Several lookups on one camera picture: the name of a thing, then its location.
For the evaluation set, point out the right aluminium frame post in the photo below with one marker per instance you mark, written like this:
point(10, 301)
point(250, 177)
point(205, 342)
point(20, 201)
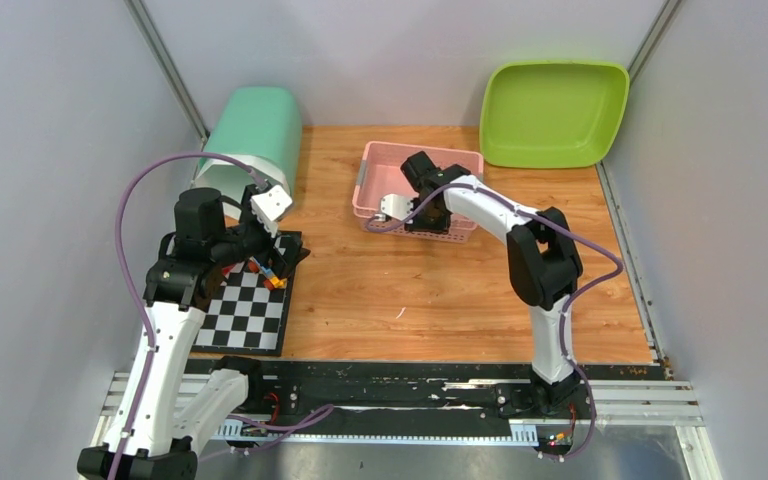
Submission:
point(659, 26)

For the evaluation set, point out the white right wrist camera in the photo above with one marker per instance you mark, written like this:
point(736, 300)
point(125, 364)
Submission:
point(394, 207)

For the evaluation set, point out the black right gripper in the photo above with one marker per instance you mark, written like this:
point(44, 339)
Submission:
point(442, 228)

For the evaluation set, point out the aluminium frame post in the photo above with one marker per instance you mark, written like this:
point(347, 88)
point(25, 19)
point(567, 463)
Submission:
point(659, 26)
point(148, 29)

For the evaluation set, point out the pink perforated plastic basket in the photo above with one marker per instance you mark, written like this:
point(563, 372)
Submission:
point(380, 173)

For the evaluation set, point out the blue yellow toy car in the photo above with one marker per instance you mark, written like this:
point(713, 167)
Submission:
point(271, 281)

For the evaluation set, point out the black white checkerboard mat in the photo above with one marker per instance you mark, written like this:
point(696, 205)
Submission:
point(245, 317)

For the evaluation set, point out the left aluminium frame post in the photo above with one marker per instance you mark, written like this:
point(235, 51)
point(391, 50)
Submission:
point(148, 29)

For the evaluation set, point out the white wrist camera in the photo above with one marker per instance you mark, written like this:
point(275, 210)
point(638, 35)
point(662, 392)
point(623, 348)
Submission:
point(270, 207)
point(394, 207)

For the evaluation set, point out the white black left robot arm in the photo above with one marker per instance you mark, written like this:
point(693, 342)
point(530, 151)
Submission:
point(149, 438)

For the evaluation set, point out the large lime green tub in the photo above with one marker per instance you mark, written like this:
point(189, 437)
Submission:
point(559, 114)

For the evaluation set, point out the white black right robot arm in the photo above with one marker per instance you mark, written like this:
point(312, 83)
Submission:
point(544, 265)

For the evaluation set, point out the mint green trash bin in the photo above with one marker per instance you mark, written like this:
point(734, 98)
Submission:
point(261, 126)

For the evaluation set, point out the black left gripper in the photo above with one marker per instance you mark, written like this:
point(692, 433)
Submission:
point(284, 261)

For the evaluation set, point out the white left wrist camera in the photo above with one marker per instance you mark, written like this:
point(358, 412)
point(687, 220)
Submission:
point(270, 207)

